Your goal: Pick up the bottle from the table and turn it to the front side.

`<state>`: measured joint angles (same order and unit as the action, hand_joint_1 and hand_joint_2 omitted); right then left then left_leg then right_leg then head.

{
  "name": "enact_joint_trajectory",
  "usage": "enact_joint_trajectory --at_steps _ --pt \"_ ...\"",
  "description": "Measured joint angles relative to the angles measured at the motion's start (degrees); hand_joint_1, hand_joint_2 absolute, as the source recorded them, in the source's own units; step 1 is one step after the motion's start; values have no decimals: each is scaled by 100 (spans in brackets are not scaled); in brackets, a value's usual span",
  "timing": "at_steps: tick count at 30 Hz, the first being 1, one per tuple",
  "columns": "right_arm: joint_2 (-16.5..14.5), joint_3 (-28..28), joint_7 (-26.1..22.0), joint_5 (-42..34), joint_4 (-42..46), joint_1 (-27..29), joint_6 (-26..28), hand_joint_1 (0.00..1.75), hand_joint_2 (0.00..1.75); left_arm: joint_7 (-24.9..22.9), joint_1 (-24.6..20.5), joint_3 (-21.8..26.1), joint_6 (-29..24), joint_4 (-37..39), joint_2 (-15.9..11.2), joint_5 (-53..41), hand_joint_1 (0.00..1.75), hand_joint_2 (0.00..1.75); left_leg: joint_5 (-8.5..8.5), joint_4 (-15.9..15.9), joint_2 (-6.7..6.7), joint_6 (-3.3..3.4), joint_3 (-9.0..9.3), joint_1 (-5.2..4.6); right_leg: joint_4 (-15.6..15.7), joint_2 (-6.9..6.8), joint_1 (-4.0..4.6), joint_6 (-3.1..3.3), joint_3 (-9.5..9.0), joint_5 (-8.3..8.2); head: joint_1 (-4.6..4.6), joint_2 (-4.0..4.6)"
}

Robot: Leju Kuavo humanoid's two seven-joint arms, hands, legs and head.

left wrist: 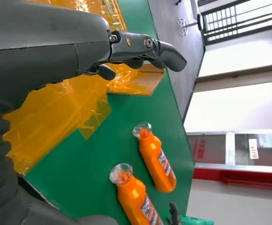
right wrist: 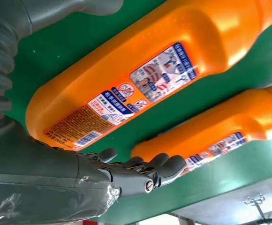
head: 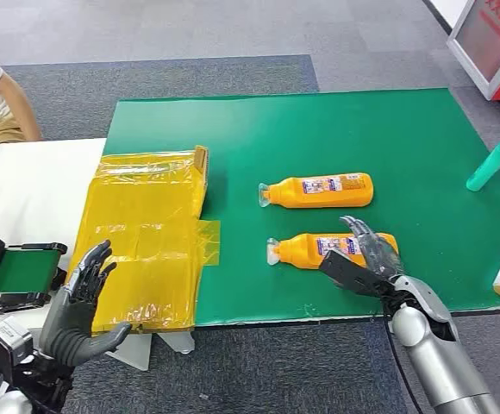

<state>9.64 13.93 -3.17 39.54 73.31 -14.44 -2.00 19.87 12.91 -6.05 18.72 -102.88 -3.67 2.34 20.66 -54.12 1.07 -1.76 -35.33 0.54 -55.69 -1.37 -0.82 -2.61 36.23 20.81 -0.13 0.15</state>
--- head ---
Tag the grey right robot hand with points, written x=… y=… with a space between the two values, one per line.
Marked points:
x=377 y=251

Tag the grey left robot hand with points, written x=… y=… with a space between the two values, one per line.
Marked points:
x=66 y=326

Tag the orange detergent bottle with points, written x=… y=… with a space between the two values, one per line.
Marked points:
x=301 y=251
x=319 y=191

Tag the teal green tube bottle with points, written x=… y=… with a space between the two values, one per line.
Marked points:
x=491 y=164

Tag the small green conveyor belt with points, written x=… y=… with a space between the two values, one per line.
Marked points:
x=23 y=271

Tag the green table mat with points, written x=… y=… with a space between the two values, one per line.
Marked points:
x=319 y=131

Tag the yellow taped cardboard ramp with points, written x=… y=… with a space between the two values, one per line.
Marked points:
x=146 y=228

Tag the red and white sign stand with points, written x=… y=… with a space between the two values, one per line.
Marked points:
x=491 y=40

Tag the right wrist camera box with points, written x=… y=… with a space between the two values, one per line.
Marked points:
x=349 y=274

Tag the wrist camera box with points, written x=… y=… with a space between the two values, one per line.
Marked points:
x=349 y=274
x=6 y=343

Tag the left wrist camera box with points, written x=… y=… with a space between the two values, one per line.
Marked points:
x=6 y=343

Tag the white table support bracket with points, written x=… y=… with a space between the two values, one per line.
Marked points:
x=179 y=341
x=134 y=351

